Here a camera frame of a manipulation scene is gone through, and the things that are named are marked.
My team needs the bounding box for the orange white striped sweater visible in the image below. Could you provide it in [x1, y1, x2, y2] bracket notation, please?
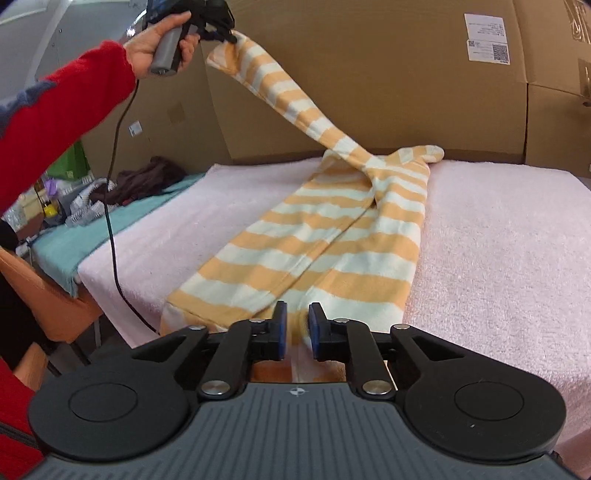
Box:
[161, 35, 444, 382]

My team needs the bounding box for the red sleeved left forearm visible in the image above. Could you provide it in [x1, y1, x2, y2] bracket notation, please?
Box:
[1, 41, 135, 211]

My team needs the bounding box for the person left hand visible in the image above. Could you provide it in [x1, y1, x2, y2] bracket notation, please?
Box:
[123, 11, 200, 80]

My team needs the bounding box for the left cardboard box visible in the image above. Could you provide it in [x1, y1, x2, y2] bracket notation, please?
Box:
[81, 42, 231, 177]

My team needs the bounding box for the small white label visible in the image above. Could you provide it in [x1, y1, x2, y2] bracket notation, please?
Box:
[128, 121, 142, 137]

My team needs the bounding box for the dark brown garment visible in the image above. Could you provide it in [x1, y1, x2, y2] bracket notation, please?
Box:
[89, 156, 187, 206]

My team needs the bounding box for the pink towel mat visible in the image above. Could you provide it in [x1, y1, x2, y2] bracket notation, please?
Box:
[78, 159, 590, 476]

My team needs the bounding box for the large centre cardboard box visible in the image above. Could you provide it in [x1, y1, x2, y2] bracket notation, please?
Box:
[230, 1, 527, 163]

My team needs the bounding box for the orange chair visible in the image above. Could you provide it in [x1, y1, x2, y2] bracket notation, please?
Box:
[1, 250, 102, 391]

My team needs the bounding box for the navy white striped shirt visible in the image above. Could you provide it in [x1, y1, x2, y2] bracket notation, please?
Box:
[65, 178, 116, 227]

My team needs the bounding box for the teal folded cloth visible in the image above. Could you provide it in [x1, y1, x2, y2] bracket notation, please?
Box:
[32, 173, 204, 298]

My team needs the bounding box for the white shipping label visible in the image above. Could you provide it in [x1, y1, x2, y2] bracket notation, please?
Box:
[464, 13, 510, 65]

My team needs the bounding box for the right lower cardboard box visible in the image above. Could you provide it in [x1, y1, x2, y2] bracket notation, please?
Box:
[525, 85, 590, 178]

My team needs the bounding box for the right upper cardboard box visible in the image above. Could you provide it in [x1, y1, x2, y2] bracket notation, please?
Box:
[514, 0, 590, 98]

